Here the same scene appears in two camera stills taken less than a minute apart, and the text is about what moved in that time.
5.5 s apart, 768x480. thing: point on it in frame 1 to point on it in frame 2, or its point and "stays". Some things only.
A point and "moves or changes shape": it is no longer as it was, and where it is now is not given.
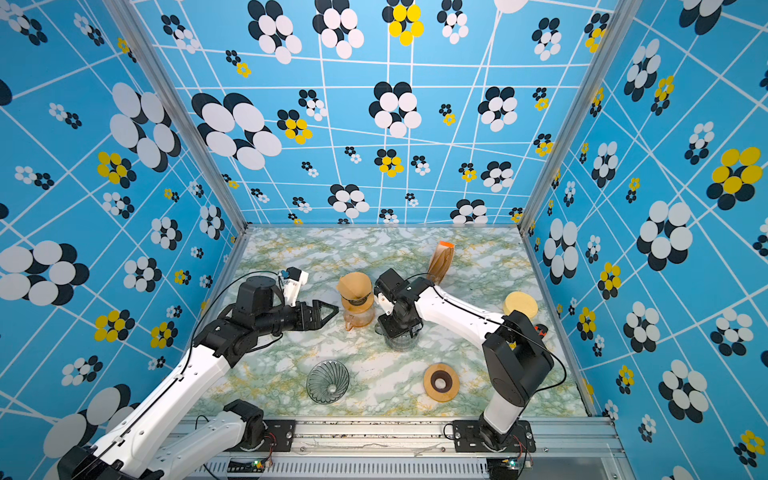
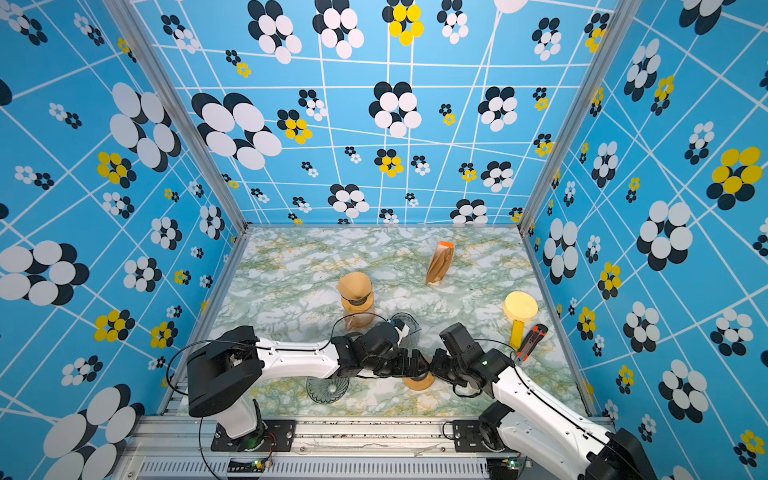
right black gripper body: (394, 323) to (445, 368)
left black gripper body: (294, 318) to (395, 364)
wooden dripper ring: (441, 382) moves or changes shape
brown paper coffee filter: (354, 285) stays
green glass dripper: (359, 301) stays
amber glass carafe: (358, 319) stays
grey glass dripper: (327, 381) stays
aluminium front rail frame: (565, 449) stays
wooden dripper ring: (359, 308) stays
